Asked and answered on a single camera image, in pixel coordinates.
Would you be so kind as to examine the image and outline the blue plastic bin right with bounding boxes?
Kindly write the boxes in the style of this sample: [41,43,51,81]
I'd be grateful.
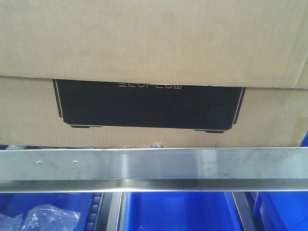
[245,192,308,231]

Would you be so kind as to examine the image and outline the blue plastic bin left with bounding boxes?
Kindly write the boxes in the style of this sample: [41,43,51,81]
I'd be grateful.
[0,192,93,231]

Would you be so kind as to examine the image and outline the steel shelf front rail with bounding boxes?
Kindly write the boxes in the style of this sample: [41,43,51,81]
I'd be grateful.
[0,147,308,193]

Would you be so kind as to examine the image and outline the black roller track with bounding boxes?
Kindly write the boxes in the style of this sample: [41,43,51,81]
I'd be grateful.
[85,192,103,231]

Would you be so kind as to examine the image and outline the blue plastic bin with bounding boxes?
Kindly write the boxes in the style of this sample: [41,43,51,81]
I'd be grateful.
[123,192,241,231]
[0,192,93,231]
[245,192,308,231]

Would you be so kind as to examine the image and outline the clear plastic bag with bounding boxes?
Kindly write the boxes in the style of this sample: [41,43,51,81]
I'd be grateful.
[0,204,81,231]

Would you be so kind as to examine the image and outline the blue plastic bin middle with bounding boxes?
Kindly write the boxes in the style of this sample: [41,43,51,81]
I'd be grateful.
[123,192,241,231]

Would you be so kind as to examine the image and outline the brown cardboard box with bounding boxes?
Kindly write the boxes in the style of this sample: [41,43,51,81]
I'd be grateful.
[0,0,308,148]

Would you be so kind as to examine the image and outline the steel shelf divider rail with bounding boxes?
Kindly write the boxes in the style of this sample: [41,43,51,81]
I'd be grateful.
[231,192,258,231]

